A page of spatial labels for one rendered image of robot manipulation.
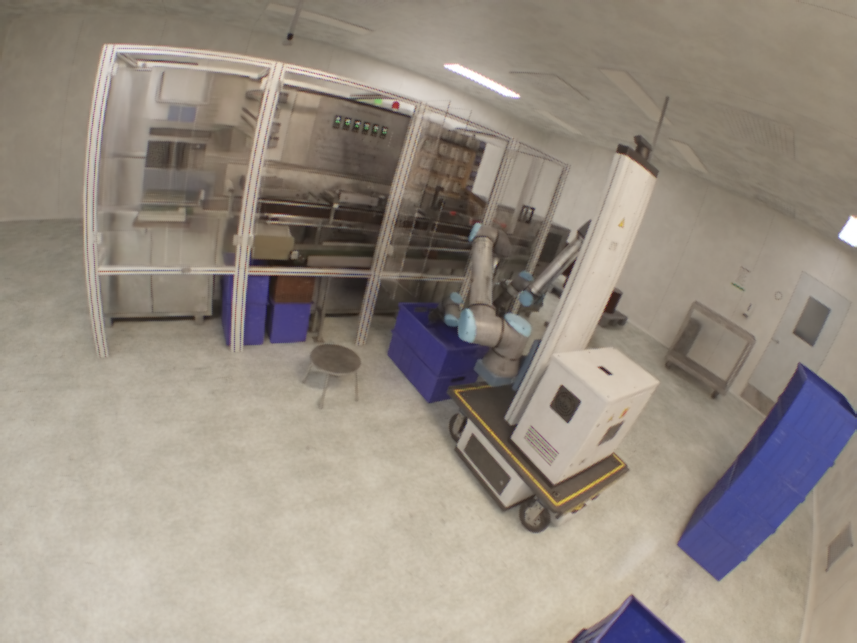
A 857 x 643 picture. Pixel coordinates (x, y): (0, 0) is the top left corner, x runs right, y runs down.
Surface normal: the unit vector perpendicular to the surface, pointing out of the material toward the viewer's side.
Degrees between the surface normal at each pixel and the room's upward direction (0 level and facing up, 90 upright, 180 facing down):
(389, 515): 0
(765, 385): 90
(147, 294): 90
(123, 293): 90
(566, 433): 90
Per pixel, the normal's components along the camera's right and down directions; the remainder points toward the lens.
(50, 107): 0.52, 0.49
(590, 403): -0.83, 0.00
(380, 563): 0.28, -0.87
